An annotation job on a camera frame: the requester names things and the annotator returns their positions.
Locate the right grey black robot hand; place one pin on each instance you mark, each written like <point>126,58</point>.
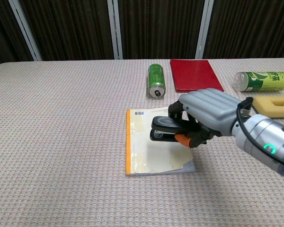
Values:
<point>210,106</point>

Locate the black stapler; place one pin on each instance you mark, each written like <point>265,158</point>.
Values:
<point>165,124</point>

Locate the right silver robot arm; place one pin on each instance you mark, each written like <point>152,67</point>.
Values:
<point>260,134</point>

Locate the cream notebook orange spine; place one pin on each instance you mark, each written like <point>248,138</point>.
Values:
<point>153,156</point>

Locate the red folder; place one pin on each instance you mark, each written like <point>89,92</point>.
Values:
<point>194,73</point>

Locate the yellow sponge with square hole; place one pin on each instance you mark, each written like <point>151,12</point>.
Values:
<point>266,106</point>

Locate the plastic bottle with green label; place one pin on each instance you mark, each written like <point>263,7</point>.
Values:
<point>265,81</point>

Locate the green drink can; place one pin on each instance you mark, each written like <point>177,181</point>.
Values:
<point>155,78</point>

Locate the dark brown pleated curtain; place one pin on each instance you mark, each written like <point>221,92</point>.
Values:
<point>156,26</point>

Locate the beige woven tablecloth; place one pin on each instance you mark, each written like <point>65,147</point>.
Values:
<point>61,142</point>

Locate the grey metal post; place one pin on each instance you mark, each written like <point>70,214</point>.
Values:
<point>204,30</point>
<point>116,30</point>
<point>26,30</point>

